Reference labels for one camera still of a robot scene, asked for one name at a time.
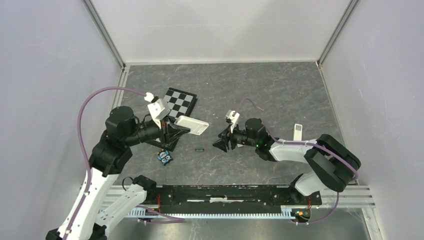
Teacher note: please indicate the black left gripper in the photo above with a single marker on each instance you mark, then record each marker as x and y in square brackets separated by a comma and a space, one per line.
[170, 132]

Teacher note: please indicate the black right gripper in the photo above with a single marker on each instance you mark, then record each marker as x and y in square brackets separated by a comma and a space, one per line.
[222, 143]

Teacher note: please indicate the white remote control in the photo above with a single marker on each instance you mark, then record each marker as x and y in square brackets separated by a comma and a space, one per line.
[196, 126]

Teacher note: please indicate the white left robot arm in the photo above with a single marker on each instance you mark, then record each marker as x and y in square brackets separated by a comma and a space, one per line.
[106, 162]

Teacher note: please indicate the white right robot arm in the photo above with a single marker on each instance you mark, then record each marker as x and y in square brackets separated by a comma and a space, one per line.
[333, 166]

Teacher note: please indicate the blue owl eraser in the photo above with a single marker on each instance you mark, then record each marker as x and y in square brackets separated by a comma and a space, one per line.
[164, 157]

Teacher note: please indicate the black white chessboard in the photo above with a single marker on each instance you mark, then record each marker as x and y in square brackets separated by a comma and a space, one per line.
[181, 103]

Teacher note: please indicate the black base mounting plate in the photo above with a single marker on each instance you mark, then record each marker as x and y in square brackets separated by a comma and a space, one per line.
[227, 199]

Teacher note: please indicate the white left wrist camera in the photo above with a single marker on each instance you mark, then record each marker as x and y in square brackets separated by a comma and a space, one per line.
[157, 107]

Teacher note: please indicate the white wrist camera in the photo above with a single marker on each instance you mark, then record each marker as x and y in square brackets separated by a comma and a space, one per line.
[157, 107]
[232, 118]

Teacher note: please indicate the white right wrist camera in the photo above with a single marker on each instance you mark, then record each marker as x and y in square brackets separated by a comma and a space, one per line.
[232, 118]

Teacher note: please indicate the white slotted cable duct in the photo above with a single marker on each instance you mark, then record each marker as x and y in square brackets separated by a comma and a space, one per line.
[142, 213]

